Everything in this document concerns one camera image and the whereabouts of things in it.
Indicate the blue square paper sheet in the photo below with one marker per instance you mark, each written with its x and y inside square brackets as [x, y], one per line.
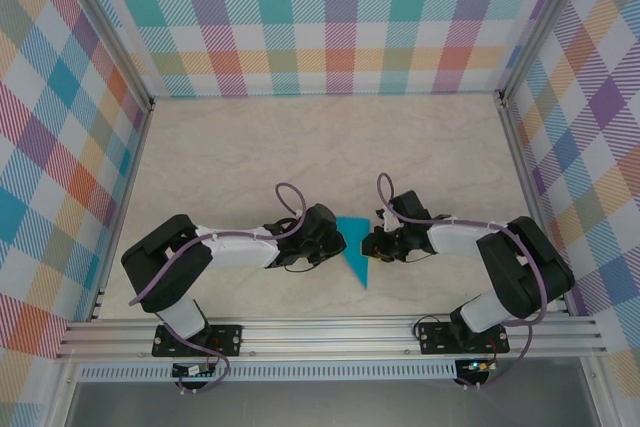
[354, 242]

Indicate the grey metal panel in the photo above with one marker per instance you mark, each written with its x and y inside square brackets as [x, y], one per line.
[325, 404]

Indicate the small black circuit board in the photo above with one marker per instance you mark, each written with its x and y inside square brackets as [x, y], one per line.
[192, 371]

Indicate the circuit board with green light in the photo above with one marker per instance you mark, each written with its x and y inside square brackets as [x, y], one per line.
[477, 366]

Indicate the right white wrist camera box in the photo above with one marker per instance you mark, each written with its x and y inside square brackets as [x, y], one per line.
[381, 217]

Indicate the long aluminium mounting rail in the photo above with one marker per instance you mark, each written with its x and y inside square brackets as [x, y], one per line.
[325, 337]

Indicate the aluminium table side rail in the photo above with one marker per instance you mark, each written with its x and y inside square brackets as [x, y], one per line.
[523, 172]
[132, 172]

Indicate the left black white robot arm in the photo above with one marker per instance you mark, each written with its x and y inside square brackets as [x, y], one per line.
[165, 267]

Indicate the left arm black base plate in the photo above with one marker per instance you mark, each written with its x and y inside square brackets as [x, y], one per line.
[230, 339]

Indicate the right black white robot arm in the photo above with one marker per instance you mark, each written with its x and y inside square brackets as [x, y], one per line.
[520, 267]

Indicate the aluminium frame post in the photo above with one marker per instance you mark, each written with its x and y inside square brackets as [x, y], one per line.
[547, 22]
[105, 22]

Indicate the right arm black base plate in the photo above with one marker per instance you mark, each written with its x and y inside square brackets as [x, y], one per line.
[430, 339]

